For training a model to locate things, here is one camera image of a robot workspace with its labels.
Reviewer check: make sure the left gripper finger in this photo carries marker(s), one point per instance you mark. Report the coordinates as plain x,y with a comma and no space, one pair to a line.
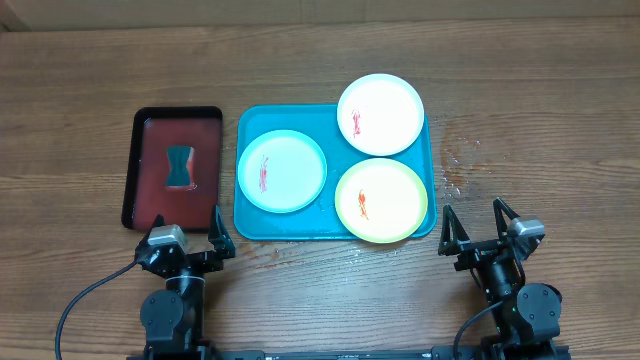
157,222
219,237

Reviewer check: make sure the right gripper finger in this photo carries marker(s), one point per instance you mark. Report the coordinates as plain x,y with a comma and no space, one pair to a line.
501,211
454,239

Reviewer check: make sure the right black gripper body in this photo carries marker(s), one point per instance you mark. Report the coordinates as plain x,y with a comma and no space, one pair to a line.
480,253

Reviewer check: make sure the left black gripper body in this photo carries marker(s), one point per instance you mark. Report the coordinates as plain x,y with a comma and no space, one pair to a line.
200,261

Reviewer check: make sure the dark green sponge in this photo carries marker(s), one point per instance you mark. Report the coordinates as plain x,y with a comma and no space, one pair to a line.
180,159

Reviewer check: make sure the yellow-green plate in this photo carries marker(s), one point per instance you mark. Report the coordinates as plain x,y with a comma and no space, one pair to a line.
381,200

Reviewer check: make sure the light blue plate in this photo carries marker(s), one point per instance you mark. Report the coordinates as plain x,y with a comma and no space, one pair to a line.
282,171

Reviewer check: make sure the white pink-rimmed plate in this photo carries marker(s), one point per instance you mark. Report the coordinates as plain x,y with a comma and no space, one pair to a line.
380,114

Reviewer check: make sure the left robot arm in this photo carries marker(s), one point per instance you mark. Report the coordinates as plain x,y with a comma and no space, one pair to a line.
173,317

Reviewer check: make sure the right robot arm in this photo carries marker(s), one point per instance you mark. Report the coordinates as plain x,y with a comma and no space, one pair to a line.
526,315

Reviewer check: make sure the black tray with red liquid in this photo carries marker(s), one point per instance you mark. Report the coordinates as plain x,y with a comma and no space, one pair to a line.
146,196

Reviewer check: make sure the teal plastic serving tray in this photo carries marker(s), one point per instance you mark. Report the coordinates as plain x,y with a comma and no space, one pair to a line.
319,219

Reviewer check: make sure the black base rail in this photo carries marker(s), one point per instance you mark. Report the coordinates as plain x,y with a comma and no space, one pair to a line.
350,354

